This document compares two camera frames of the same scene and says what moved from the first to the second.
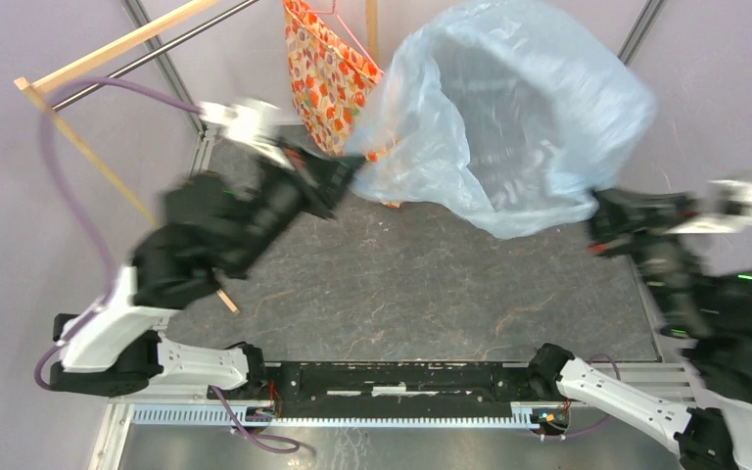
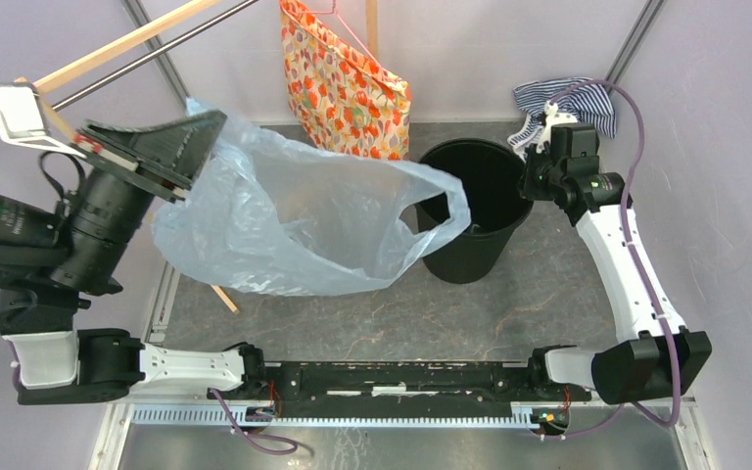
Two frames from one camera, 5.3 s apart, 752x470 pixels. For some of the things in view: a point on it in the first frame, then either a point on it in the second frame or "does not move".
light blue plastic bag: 501,117 → 267,217
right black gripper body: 652,211 → 539,175
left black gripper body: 304,177 → 134,171
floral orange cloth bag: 333,77 does not move
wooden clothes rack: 66,74 does not move
